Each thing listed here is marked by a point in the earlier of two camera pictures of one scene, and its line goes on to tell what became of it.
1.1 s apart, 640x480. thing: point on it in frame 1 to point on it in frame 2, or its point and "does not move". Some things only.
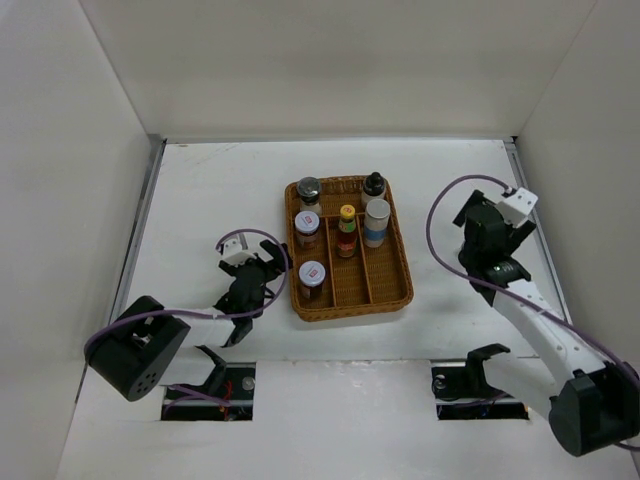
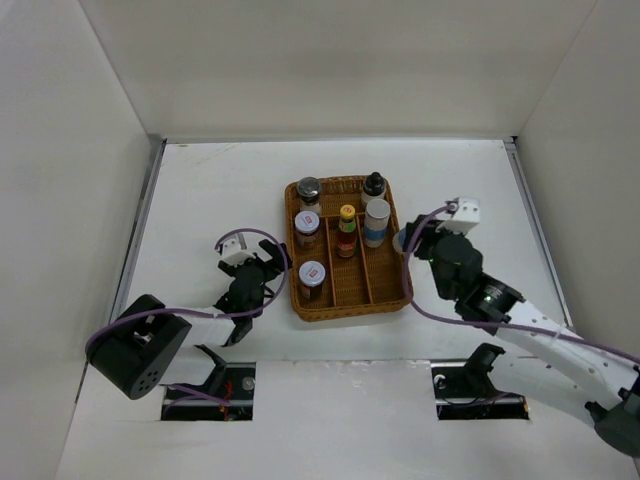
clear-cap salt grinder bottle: [308, 190] does not move
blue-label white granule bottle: [376, 222] does not move
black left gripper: [271, 267] does not move
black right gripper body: [510, 241] to [431, 255]
